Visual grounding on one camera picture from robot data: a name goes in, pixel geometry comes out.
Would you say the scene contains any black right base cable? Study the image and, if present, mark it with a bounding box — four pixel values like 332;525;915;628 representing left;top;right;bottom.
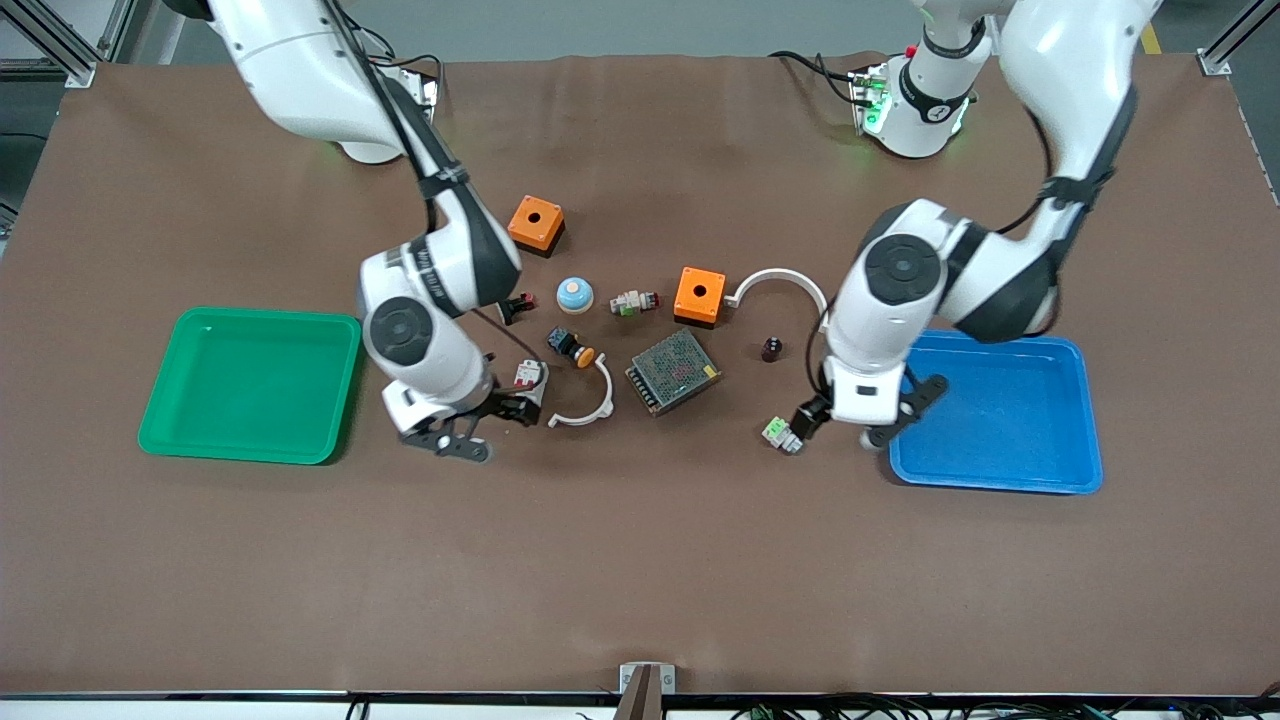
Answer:
355;25;447;96

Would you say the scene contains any large white arc clamp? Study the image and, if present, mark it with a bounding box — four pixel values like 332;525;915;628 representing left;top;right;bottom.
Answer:
724;268;833;337

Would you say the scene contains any black right camera bracket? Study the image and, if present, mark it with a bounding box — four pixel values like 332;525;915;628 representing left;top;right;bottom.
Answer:
403;414;494;464

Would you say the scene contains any black orange push button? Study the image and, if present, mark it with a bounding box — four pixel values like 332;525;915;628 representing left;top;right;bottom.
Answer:
546;327;598;370

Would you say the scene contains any green plastic tray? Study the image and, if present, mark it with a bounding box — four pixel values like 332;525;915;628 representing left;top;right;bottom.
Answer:
137;306;363;467

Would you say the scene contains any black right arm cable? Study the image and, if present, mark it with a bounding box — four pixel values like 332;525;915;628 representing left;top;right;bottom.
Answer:
320;0;473;206

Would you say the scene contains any white red circuit breaker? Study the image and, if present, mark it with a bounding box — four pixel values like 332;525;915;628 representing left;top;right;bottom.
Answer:
512;359;551;411

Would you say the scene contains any black base cable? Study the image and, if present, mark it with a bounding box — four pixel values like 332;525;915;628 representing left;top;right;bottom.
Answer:
355;25;447;96
768;49;873;107

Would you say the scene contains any black camera bracket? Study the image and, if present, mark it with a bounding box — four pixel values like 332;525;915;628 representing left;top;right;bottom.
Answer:
862;374;950;450
403;414;494;464

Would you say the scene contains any black left camera bracket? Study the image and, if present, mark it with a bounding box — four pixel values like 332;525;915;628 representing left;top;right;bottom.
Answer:
862;374;950;450

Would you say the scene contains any aluminium frame profile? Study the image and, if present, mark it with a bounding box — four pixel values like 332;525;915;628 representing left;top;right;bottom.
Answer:
0;0;136;89
1198;0;1280;78

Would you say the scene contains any blue plastic tray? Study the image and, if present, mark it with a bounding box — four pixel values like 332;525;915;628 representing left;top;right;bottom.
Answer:
887;330;1104;496

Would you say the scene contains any black left base cable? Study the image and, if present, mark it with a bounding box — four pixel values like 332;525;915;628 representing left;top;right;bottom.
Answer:
768;49;873;107

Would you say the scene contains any orange button box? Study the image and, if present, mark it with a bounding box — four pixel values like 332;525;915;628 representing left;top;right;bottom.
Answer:
507;195;567;260
673;266;729;330

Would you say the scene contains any brown camera post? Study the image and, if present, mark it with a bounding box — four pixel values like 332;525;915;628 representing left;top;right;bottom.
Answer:
612;666;667;720

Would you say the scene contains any small white arc clamp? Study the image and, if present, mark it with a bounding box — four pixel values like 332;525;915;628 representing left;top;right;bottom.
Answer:
547;357;617;430

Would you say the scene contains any metal mesh power supply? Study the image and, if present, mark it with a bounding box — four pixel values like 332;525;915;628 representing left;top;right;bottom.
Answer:
625;329;723;418

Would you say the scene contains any brown table mat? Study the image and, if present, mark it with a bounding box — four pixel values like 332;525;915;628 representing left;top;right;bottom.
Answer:
0;52;1280;698

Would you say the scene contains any metal table edge bracket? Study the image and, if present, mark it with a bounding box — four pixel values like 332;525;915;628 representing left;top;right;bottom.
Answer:
619;663;677;697

